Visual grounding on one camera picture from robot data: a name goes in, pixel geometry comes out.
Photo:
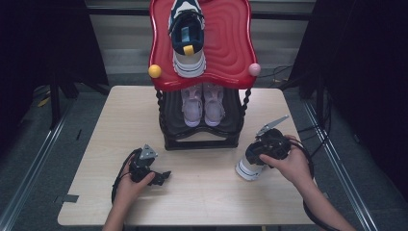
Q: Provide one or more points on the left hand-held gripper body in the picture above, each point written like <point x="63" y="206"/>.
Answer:
<point x="141" y="168"/>

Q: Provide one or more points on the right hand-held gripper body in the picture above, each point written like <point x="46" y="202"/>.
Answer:
<point x="272" y="144"/>

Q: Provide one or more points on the navy and white sneaker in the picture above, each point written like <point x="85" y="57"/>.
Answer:
<point x="187" y="38"/>
<point x="248" y="170"/>

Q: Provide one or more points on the purple sandal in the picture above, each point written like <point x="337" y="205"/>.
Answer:
<point x="192" y="109"/>
<point x="214" y="109"/>

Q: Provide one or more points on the red and black shoe rack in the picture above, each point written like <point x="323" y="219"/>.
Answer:
<point x="227" y="41"/>

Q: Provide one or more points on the person's left hand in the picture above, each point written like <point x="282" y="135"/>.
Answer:
<point x="128" y="192"/>

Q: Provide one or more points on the person's right hand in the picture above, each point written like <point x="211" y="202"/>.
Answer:
<point x="296" y="166"/>

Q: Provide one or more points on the black tape strip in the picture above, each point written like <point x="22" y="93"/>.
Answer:
<point x="79" y="134"/>

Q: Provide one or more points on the grey tape piece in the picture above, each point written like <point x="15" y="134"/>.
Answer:
<point x="326" y="194"/>
<point x="70" y="198"/>

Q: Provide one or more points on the dark metal stand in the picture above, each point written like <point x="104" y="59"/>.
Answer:
<point x="55" y="106"/>

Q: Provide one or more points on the black curtain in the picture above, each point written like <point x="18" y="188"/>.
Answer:
<point x="38" y="48"/>
<point x="369" y="80"/>

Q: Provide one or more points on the yellow object on floor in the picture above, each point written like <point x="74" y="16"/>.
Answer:
<point x="43" y="102"/>

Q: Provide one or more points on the metal floor rail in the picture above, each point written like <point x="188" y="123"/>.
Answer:
<point x="32" y="173"/>
<point x="346" y="173"/>

